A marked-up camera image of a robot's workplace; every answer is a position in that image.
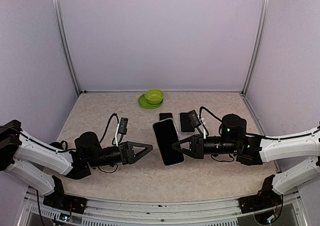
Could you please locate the right aluminium frame post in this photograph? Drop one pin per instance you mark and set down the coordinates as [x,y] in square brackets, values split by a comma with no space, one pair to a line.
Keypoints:
[256,47]

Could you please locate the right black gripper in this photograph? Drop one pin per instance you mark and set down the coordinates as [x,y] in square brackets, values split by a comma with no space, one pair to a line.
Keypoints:
[194,152]

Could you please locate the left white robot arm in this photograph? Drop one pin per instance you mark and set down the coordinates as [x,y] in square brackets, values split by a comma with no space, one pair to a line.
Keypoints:
[20,153]

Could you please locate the large black phone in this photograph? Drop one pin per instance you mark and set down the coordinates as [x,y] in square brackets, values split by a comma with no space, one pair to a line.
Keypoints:
[166,116]

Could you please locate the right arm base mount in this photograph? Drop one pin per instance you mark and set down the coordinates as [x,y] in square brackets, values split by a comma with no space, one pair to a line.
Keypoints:
[265,198]

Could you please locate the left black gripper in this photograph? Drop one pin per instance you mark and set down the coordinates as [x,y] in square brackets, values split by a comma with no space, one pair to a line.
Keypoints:
[131,158]

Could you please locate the aluminium frame post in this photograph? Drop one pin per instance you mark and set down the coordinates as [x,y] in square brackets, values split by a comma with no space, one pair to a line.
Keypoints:
[256,47]
[65,47]

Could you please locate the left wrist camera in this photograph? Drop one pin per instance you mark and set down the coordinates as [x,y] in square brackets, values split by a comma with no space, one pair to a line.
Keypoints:
[121,130]

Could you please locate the black mug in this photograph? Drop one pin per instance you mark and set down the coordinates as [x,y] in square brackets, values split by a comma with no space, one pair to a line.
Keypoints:
[60,146]

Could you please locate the green saucer plate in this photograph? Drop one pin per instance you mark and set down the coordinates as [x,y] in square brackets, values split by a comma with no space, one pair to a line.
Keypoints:
[142,101]

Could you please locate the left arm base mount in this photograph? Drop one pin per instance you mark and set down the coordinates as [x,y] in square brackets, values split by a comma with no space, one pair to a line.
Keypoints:
[59,200]

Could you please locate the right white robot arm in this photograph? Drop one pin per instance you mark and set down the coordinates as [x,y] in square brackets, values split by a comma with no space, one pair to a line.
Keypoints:
[250,149]

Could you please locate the left aluminium frame post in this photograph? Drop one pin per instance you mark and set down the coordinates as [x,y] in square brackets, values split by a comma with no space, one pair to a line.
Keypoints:
[65,47]

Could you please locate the green bowl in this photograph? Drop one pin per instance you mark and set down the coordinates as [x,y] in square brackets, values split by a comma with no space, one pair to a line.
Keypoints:
[154,96]

